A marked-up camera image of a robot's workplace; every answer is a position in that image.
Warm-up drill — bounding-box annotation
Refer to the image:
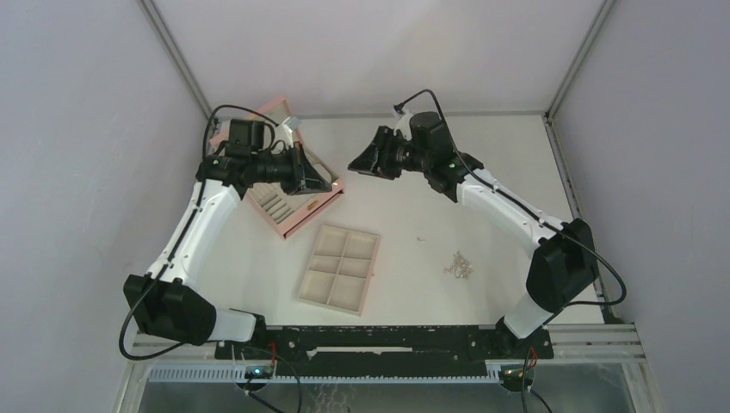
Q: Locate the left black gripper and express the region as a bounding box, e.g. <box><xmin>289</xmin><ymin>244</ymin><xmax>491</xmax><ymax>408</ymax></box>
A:
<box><xmin>251</xmin><ymin>142</ymin><xmax>331</xmax><ymax>197</ymax></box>

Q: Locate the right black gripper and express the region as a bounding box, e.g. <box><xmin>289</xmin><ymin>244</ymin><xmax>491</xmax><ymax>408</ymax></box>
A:
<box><xmin>347</xmin><ymin>126</ymin><xmax>430</xmax><ymax>182</ymax></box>

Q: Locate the pink jewelry box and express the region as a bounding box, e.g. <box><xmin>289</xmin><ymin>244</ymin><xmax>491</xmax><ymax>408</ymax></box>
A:
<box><xmin>204</xmin><ymin>97</ymin><xmax>344</xmax><ymax>239</ymax></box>

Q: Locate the beige six-compartment tray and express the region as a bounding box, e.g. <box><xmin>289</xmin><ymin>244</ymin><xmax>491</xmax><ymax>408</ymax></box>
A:
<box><xmin>296</xmin><ymin>225</ymin><xmax>380</xmax><ymax>317</ymax></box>

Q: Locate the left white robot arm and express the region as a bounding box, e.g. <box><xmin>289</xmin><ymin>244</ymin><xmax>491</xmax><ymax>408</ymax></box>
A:
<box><xmin>123</xmin><ymin>117</ymin><xmax>332</xmax><ymax>359</ymax></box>

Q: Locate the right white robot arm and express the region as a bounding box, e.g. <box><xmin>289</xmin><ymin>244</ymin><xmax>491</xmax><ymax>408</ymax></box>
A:
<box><xmin>348</xmin><ymin>112</ymin><xmax>598</xmax><ymax>358</ymax></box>

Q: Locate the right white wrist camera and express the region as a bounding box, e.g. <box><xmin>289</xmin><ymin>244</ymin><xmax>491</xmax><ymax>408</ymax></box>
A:
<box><xmin>393</xmin><ymin>109</ymin><xmax>413</xmax><ymax>140</ymax></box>

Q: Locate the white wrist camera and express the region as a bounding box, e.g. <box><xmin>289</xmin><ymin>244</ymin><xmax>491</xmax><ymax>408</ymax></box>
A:
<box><xmin>393</xmin><ymin>109</ymin><xmax>413</xmax><ymax>140</ymax></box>
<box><xmin>278</xmin><ymin>116</ymin><xmax>301</xmax><ymax>147</ymax></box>

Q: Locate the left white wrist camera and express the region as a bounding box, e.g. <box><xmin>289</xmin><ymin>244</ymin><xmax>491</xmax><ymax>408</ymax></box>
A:
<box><xmin>278</xmin><ymin>116</ymin><xmax>301</xmax><ymax>147</ymax></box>

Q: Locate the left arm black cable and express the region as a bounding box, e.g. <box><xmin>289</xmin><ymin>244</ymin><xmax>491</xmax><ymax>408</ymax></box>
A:
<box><xmin>118</xmin><ymin>104</ymin><xmax>281</xmax><ymax>362</ymax></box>

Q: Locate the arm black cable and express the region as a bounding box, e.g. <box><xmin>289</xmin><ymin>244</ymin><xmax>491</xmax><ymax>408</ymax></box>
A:
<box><xmin>393</xmin><ymin>89</ymin><xmax>628</xmax><ymax>311</ymax></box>
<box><xmin>118</xmin><ymin>104</ymin><xmax>281</xmax><ymax>362</ymax></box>

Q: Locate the silver chain pile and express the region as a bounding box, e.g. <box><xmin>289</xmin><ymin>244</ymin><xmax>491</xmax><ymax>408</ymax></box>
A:
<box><xmin>442</xmin><ymin>250</ymin><xmax>475</xmax><ymax>280</ymax></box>

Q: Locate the black mounting base plate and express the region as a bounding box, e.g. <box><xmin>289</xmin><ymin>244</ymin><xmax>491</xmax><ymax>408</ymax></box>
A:
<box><xmin>214</xmin><ymin>325</ymin><xmax>554</xmax><ymax>379</ymax></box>

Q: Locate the white slotted cable duct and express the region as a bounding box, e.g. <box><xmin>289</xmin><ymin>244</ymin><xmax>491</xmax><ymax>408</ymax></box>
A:
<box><xmin>146</xmin><ymin>364</ymin><xmax>515</xmax><ymax>384</ymax></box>

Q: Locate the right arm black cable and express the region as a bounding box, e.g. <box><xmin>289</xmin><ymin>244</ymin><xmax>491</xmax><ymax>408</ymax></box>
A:
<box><xmin>393</xmin><ymin>89</ymin><xmax>628</xmax><ymax>311</ymax></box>

